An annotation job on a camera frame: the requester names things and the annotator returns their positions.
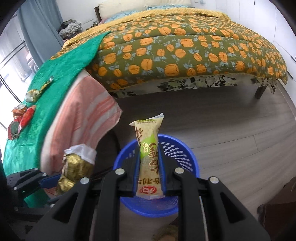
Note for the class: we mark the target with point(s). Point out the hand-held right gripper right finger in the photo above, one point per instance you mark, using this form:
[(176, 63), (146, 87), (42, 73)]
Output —
[(171, 180)]

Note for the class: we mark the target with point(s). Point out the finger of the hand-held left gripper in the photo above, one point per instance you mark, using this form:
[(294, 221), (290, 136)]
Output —
[(49, 182)]

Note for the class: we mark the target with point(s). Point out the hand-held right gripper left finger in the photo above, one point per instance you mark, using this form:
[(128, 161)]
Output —
[(129, 176)]

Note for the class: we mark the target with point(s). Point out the beige green snack packet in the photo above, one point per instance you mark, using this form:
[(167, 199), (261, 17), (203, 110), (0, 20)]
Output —
[(148, 162)]

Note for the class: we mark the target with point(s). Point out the gold foil wrapper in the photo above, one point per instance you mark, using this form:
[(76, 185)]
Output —
[(74, 169)]

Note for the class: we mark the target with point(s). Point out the blue plastic basket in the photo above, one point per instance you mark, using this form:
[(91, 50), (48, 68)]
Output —
[(180, 148)]

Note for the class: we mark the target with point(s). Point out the red crumpled plastic bag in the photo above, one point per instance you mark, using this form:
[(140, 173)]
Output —
[(13, 129)]

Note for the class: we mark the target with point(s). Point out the orange snack wrapper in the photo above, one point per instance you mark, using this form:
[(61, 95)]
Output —
[(27, 117)]

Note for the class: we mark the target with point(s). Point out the pink striped cloth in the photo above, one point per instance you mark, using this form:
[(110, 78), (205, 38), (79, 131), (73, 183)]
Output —
[(85, 111)]

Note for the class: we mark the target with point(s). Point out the crushed drink can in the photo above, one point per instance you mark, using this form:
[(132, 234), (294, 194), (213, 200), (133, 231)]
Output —
[(19, 109)]

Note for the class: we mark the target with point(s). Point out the white crinkled snack packet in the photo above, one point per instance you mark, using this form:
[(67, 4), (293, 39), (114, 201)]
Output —
[(32, 95)]

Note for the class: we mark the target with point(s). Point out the leaf print bed sheet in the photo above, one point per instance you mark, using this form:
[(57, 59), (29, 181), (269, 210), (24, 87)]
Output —
[(185, 83)]

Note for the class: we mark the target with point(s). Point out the green patterned cloth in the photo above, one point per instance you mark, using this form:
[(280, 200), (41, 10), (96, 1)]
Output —
[(53, 71)]

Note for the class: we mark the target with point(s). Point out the dark brown object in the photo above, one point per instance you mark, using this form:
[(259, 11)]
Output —
[(277, 213)]

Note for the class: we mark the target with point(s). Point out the wooden bed leg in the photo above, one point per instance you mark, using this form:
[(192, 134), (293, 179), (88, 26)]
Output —
[(261, 91)]

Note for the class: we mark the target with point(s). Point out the black framed glass door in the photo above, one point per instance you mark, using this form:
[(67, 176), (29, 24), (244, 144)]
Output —
[(13, 58)]

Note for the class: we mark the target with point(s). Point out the bed with orange floral quilt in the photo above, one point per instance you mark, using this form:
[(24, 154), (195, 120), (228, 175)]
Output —
[(185, 46)]

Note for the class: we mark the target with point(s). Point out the pile of clothes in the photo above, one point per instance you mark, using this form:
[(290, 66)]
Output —
[(69, 29)]

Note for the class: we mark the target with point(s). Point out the grey blue curtain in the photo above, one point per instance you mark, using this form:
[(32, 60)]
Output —
[(39, 27)]

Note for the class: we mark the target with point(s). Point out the wooden nightstand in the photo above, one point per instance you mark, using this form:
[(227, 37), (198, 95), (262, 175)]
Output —
[(92, 25)]

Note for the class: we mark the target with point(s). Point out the cream padded headboard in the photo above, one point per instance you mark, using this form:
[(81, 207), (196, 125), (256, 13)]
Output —
[(120, 8)]

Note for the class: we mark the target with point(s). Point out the white wardrobe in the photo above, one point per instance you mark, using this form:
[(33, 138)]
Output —
[(266, 14)]

